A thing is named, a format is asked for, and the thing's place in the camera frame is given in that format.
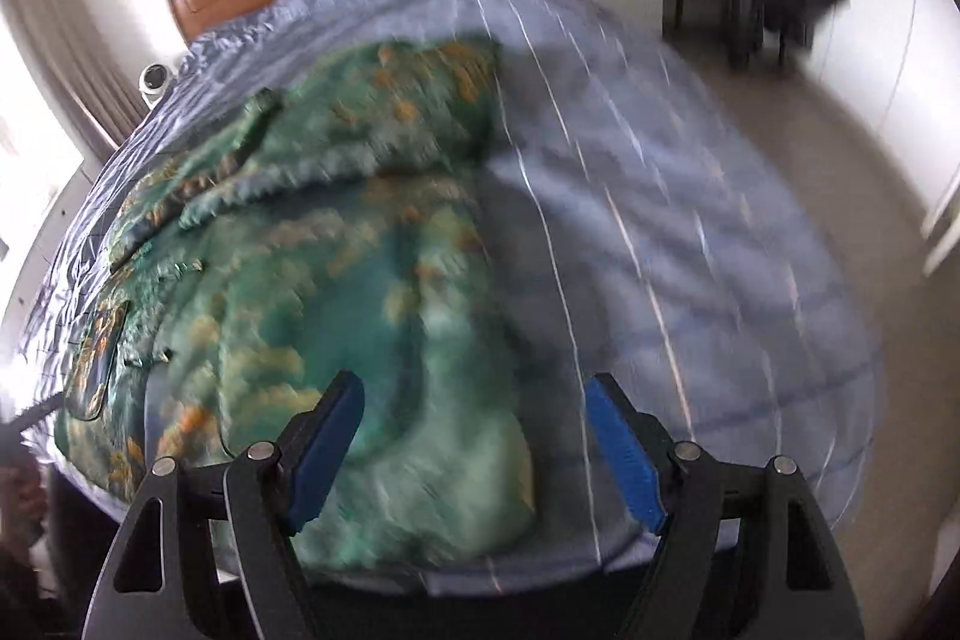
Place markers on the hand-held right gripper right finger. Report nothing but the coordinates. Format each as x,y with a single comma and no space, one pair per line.
622,452

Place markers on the blue striped duvet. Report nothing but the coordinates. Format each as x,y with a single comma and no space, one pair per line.
675,235

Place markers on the white wardrobe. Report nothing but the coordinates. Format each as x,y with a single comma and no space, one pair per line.
877,48

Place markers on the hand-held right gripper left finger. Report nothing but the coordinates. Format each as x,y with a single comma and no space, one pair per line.
330,452

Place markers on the white round device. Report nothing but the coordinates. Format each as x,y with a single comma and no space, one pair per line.
155,83

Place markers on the green floral garment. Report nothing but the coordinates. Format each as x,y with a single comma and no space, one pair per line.
337,272

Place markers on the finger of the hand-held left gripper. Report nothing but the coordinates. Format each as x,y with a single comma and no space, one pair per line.
41,411

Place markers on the beige curtain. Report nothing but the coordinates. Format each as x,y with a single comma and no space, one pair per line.
67,55

